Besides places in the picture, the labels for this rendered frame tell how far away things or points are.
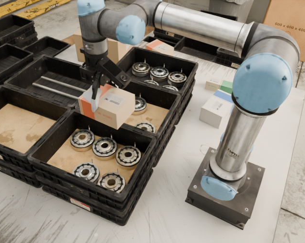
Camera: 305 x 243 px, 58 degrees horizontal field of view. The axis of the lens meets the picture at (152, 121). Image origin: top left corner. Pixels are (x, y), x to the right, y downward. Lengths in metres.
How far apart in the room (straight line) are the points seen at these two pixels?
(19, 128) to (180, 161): 0.75
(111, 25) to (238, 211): 0.78
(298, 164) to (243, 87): 1.91
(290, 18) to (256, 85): 3.16
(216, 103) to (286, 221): 1.02
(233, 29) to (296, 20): 3.01
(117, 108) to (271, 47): 0.51
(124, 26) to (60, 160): 0.65
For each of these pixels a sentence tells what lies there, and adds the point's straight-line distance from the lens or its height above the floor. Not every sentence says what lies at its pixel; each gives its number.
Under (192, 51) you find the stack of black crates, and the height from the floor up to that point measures 0.38.
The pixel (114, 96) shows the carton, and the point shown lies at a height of 1.12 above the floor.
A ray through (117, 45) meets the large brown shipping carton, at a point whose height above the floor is 0.87.
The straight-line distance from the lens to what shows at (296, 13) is 3.75.
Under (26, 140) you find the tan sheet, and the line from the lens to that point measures 1.31.
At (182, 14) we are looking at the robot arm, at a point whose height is 1.42.
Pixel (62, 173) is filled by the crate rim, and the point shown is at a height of 0.93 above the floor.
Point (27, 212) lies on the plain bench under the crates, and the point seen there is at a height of 0.70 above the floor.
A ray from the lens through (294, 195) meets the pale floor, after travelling 2.30.
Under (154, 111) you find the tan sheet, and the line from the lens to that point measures 1.34.
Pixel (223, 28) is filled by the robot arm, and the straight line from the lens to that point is 0.77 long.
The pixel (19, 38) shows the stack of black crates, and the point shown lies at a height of 0.51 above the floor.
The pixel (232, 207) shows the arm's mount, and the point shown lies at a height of 0.80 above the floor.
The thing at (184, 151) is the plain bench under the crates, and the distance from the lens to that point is 1.36.
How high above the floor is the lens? 1.74
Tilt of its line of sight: 45 degrees down
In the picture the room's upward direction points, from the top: 3 degrees clockwise
